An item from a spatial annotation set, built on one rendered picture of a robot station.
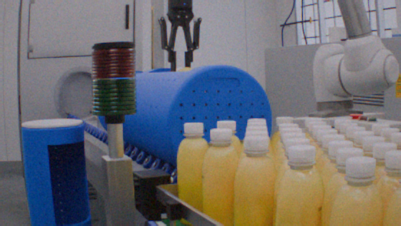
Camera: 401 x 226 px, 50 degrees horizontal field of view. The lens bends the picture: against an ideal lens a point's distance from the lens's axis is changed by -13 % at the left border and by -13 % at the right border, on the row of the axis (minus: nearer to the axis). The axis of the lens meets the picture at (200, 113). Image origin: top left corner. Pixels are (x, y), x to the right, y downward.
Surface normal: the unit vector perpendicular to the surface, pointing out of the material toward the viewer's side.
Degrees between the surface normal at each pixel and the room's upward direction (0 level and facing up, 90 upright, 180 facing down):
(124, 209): 90
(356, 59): 100
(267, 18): 90
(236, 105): 90
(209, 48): 90
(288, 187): 74
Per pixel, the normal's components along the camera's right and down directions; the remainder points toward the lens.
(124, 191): 0.40, 0.07
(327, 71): -0.82, -0.04
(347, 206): -0.62, -0.25
